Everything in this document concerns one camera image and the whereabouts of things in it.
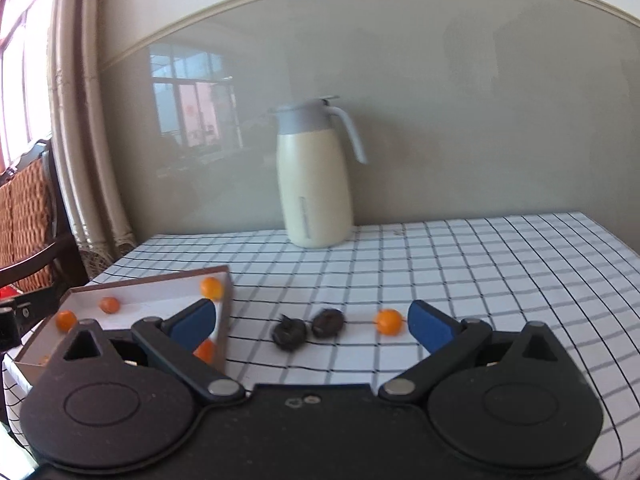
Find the reddish wrinkled fruit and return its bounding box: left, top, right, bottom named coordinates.
left=99, top=297, right=122, bottom=314

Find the red-framed window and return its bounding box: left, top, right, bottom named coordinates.
left=1, top=0, right=55, bottom=169

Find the orange kumquat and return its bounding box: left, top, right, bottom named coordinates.
left=374, top=309, right=404, bottom=337
left=200, top=276, right=224, bottom=301

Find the wooden wicker-back bench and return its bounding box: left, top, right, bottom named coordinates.
left=1, top=140, right=89, bottom=297

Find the cream thermos jug grey lid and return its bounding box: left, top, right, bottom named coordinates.
left=272, top=96, right=368, bottom=249

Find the brown white cardboard box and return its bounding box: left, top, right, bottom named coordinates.
left=4, top=266, right=233, bottom=391

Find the dark strawberry left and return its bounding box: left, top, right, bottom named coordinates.
left=271, top=315, right=307, bottom=352

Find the dark strawberry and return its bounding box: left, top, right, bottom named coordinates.
left=271, top=315, right=307, bottom=352
left=311, top=309, right=345, bottom=339

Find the beige curtain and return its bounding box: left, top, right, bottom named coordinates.
left=48, top=0, right=137, bottom=278

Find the dark strawberry right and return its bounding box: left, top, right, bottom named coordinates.
left=311, top=309, right=345, bottom=339

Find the white black checked tablecloth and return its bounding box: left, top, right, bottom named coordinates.
left=9, top=212, right=639, bottom=479

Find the orange fruit in box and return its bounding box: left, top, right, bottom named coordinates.
left=193, top=338, right=217, bottom=366

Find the yellow kumquat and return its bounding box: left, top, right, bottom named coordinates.
left=55, top=310, right=78, bottom=334

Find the red cushion item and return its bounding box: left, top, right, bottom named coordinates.
left=0, top=285, right=21, bottom=299

